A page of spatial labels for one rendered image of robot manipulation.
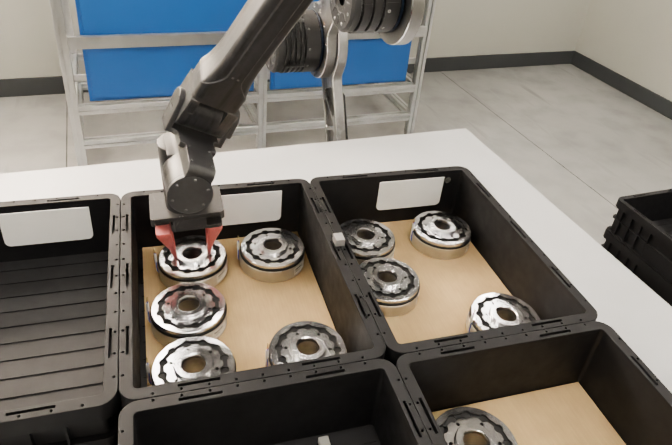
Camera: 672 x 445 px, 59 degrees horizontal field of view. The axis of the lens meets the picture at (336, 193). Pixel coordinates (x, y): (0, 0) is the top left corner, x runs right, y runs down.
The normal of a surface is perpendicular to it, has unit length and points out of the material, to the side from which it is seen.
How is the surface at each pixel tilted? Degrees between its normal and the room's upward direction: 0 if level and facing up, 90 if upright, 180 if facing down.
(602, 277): 0
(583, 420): 0
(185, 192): 92
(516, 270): 90
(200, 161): 27
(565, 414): 0
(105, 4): 90
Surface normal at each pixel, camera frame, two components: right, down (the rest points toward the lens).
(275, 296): 0.08, -0.84
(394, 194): 0.28, 0.54
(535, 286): -0.96, 0.08
